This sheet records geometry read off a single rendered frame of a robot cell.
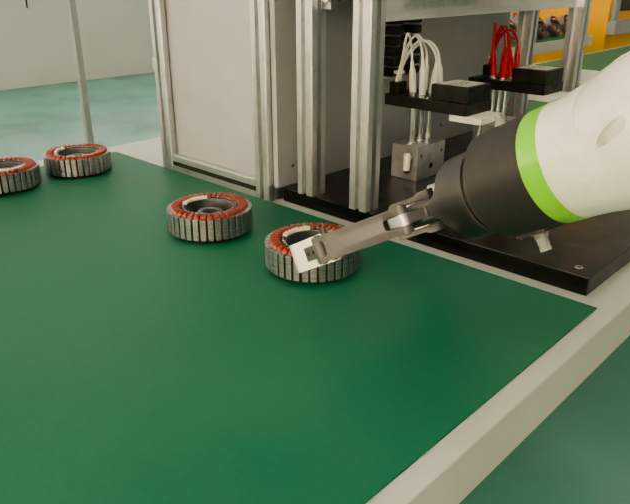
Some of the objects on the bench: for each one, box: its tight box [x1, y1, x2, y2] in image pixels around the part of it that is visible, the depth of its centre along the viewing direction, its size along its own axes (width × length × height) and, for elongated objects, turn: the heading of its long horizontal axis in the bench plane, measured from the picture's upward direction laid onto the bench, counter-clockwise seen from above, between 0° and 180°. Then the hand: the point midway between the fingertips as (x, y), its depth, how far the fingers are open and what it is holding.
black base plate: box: [284, 131, 630, 296], centre depth 107 cm, size 47×64×2 cm
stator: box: [265, 222, 361, 283], centre depth 77 cm, size 11×11×4 cm
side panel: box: [148, 0, 283, 202], centre depth 104 cm, size 28×3×32 cm, turn 46°
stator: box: [167, 192, 252, 243], centre depth 88 cm, size 11×11×4 cm
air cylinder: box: [391, 136, 445, 181], centre depth 105 cm, size 5×8×6 cm
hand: (349, 240), depth 72 cm, fingers open, 13 cm apart
